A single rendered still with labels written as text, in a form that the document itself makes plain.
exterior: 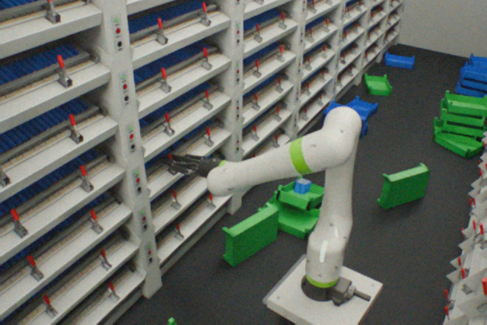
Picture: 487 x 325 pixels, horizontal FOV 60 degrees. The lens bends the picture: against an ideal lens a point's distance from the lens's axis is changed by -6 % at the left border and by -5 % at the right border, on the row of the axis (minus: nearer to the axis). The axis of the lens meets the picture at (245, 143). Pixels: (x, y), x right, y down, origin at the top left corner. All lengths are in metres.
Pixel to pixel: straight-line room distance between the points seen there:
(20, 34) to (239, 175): 0.78
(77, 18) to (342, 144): 0.84
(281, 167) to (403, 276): 1.11
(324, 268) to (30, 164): 1.00
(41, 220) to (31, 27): 0.59
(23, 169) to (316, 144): 0.85
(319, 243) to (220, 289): 0.73
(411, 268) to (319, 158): 1.16
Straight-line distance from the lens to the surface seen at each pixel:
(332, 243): 1.53
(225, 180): 1.49
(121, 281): 1.97
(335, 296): 1.65
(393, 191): 2.59
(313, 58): 3.10
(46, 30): 1.27
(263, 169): 1.41
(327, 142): 1.30
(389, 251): 2.39
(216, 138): 2.12
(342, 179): 1.55
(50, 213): 1.49
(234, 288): 2.11
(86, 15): 1.35
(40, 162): 1.38
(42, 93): 1.33
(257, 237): 2.20
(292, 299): 1.66
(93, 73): 1.42
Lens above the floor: 1.62
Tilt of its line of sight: 31 degrees down
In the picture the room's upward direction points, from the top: 1 degrees clockwise
